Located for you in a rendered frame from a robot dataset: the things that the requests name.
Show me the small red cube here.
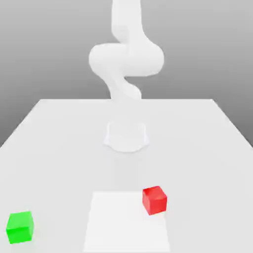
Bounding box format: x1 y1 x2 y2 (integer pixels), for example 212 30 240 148
142 185 168 216

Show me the small green cube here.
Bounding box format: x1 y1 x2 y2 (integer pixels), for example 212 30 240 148
5 211 35 245

